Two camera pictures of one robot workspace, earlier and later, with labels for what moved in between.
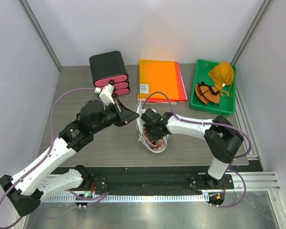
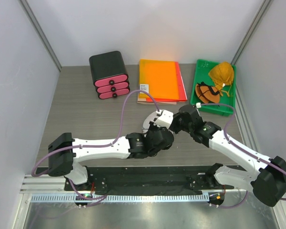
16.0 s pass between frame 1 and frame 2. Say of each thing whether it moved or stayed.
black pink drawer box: stayed
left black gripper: moved
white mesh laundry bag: moved
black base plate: stayed
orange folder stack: stayed
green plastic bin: stayed
